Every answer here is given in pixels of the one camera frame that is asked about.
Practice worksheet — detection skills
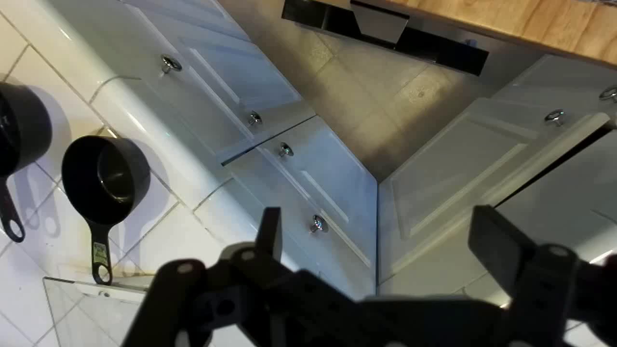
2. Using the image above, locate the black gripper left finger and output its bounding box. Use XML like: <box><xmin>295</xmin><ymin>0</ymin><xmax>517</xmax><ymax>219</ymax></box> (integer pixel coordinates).
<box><xmin>121</xmin><ymin>205</ymin><xmax>353</xmax><ymax>347</ymax></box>

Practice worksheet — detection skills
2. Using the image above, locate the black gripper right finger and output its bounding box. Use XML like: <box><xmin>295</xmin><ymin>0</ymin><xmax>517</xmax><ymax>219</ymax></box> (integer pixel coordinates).
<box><xmin>468</xmin><ymin>203</ymin><xmax>617</xmax><ymax>347</ymax></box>

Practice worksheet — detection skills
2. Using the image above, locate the white lower cabinet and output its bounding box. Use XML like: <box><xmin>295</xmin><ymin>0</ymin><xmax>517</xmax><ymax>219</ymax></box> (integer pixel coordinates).
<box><xmin>56</xmin><ymin>0</ymin><xmax>382</xmax><ymax>304</ymax></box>
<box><xmin>376</xmin><ymin>53</ymin><xmax>617</xmax><ymax>304</ymax></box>

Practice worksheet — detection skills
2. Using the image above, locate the black pot with handle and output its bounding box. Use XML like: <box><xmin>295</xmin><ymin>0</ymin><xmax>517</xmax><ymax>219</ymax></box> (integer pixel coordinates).
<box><xmin>0</xmin><ymin>80</ymin><xmax>54</xmax><ymax>244</ymax></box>
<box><xmin>60</xmin><ymin>132</ymin><xmax>152</xmax><ymax>286</ymax></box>

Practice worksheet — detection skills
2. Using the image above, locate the wooden table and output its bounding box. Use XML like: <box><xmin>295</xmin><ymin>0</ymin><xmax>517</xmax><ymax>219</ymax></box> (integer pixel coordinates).
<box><xmin>368</xmin><ymin>0</ymin><xmax>617</xmax><ymax>70</ymax></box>

